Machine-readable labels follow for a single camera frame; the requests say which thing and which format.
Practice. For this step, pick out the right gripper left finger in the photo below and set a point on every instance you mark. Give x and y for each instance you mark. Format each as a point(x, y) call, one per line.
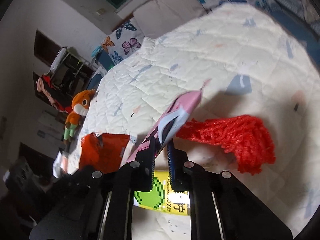
point(92, 205)

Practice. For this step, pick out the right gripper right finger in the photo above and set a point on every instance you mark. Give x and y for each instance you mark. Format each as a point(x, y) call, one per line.
point(221, 206)

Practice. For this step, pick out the yellow green juice bottle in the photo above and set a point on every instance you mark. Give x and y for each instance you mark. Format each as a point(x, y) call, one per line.
point(162, 197)

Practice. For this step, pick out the red foam fruit net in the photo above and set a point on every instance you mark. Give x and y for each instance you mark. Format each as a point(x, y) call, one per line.
point(245, 136)

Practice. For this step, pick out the pink snack wrapper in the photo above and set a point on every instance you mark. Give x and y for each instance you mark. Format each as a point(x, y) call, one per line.
point(169, 123)

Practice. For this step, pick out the orange snack wrapper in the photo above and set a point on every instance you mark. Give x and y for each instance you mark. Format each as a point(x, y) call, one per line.
point(104, 153)

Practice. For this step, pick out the orange fox plush toy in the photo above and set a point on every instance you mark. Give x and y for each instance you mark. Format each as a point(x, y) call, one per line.
point(80, 106)

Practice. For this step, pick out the dark storage shelf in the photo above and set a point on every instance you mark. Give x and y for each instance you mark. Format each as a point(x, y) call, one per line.
point(68, 75)

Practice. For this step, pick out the white quilted blanket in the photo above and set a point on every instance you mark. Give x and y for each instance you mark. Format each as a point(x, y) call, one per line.
point(243, 62)

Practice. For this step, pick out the left butterfly pillow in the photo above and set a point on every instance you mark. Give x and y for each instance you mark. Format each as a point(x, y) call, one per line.
point(124, 41)

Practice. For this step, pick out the grey pillow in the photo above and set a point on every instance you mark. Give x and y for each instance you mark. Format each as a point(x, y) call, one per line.
point(158, 17)

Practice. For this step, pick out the blue sofa cover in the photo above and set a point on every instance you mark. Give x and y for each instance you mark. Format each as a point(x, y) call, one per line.
point(299, 17)

